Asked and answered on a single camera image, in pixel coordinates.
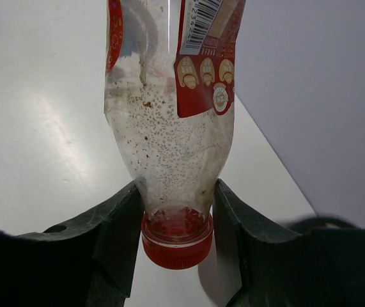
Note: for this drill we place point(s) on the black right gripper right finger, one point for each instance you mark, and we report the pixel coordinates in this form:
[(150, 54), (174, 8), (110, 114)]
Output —
[(262, 263)]

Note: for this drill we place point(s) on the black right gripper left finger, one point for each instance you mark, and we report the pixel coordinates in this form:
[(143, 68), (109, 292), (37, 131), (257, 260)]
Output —
[(88, 260)]

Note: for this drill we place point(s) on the red cap clear bottle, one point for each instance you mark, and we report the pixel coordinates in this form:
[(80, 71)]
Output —
[(169, 99)]

